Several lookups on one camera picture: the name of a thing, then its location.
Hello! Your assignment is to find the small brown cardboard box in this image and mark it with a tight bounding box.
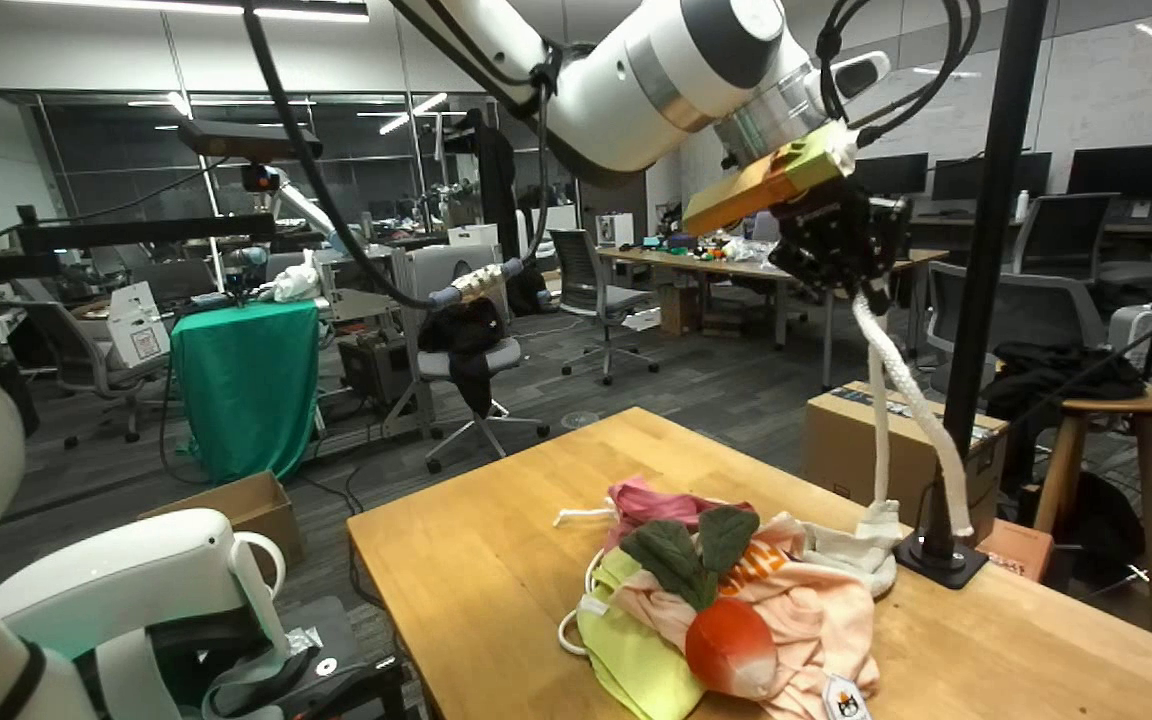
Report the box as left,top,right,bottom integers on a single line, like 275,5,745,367
148,474,303,578

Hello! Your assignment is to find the pink cloth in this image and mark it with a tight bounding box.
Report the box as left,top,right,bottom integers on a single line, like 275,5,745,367
601,477,719,553

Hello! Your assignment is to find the white paper sign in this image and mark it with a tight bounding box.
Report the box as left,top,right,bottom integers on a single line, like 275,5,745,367
104,277,175,371

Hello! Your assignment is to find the red radish plush toy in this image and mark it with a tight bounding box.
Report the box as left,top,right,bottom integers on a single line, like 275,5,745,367
622,499,783,707

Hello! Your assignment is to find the wooden stool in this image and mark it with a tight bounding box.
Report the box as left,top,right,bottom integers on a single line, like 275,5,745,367
1033,384,1152,631

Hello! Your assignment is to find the black stereo camera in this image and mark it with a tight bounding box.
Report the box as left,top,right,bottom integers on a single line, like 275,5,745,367
182,118,327,196

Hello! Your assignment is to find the peach shirt with orange print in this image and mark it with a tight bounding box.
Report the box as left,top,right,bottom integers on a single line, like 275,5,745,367
612,517,887,720

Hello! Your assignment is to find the yellow-green cloth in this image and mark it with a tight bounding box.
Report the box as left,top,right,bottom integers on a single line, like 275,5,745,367
571,544,714,720

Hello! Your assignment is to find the black handbag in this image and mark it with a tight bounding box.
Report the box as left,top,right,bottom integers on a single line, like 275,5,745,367
418,293,508,417

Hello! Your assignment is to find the black vertical pole stand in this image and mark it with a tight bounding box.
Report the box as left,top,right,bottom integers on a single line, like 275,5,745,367
894,0,1054,594

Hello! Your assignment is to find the black office chair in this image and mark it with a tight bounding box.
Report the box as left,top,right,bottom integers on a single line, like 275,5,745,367
548,223,668,394

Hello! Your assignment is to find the black camera boom bar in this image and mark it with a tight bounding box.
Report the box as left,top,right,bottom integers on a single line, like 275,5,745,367
0,205,279,293

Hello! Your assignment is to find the white rope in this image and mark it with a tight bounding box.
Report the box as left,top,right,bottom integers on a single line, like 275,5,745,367
811,287,979,601

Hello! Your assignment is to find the grey office chair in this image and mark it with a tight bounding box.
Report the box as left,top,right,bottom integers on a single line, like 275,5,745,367
389,240,558,477

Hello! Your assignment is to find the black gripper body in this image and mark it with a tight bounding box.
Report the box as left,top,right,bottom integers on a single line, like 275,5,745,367
771,176,913,293

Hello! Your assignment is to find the cardboard box with printed tape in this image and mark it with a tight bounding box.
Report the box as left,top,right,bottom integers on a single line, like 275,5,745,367
796,377,1014,553

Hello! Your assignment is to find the black computer monitor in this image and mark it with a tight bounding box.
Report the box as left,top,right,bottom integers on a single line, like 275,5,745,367
1069,142,1152,205
933,148,1056,205
851,152,933,205

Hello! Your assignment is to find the wooden office desk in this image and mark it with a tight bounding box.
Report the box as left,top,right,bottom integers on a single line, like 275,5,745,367
594,240,952,394

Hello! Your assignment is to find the black jacket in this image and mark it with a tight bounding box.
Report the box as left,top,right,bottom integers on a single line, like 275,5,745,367
979,342,1150,433

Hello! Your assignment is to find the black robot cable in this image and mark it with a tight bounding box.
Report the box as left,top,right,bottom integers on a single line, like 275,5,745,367
235,0,988,313

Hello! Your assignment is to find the grey mesh chair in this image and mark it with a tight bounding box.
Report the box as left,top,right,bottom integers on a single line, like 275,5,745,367
930,257,1113,394

